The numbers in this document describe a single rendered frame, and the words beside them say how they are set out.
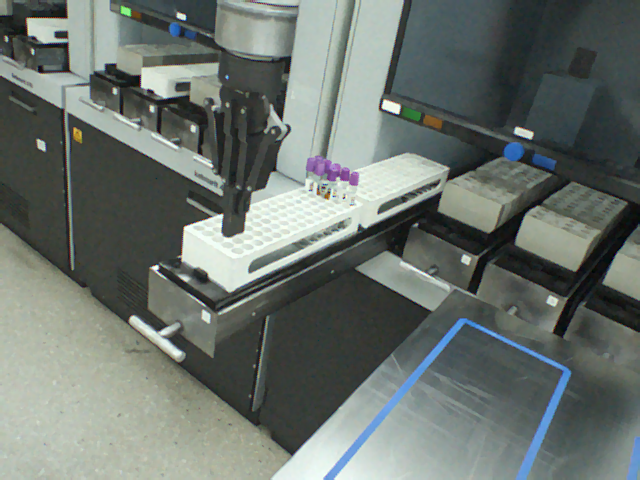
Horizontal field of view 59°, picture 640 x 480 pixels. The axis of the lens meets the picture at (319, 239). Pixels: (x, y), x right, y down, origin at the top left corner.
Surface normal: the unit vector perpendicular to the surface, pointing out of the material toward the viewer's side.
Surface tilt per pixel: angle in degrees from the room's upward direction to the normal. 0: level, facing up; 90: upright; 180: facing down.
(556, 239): 90
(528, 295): 90
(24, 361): 0
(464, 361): 0
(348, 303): 90
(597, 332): 90
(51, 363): 0
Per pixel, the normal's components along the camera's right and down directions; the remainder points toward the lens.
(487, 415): 0.17, -0.87
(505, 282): -0.61, 0.28
